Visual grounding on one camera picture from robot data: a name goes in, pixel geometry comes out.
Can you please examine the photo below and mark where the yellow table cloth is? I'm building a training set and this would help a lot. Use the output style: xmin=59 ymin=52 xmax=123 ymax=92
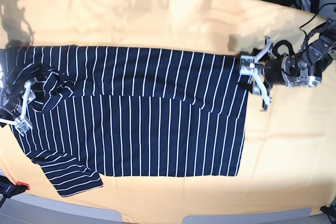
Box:
xmin=1 ymin=0 xmax=335 ymax=223

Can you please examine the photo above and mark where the navy white striped T-shirt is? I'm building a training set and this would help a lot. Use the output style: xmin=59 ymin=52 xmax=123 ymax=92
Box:
xmin=1 ymin=46 xmax=248 ymax=197

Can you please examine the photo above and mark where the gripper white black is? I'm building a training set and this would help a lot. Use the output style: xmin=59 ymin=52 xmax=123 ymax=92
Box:
xmin=0 ymin=81 xmax=36 ymax=136
xmin=239 ymin=36 xmax=288 ymax=111

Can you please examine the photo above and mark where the robot arm silver black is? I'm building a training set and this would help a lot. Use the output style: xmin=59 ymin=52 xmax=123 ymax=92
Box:
xmin=238 ymin=18 xmax=335 ymax=110

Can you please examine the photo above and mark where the red black clamp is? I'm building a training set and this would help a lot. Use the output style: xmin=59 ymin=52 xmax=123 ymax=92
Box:
xmin=0 ymin=175 xmax=30 ymax=198

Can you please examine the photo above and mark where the black clamp right corner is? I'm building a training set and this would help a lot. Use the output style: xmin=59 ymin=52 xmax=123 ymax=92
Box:
xmin=320 ymin=205 xmax=336 ymax=224

